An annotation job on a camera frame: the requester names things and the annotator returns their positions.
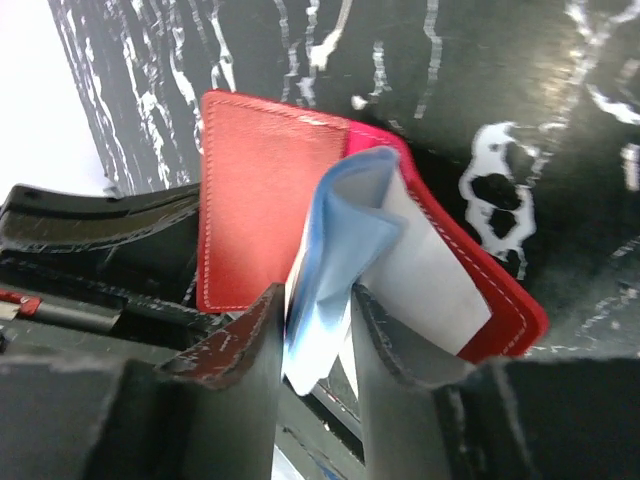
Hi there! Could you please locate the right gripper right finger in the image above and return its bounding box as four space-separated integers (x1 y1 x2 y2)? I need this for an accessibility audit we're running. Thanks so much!
351 287 500 479

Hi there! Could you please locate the red leather card holder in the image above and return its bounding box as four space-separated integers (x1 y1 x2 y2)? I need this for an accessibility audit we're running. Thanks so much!
195 88 550 396

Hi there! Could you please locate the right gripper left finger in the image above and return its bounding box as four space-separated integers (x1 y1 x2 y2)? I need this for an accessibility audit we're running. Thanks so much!
161 283 285 479

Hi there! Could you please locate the black card dispenser box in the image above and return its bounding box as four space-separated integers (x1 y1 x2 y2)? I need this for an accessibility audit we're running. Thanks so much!
1 186 365 479

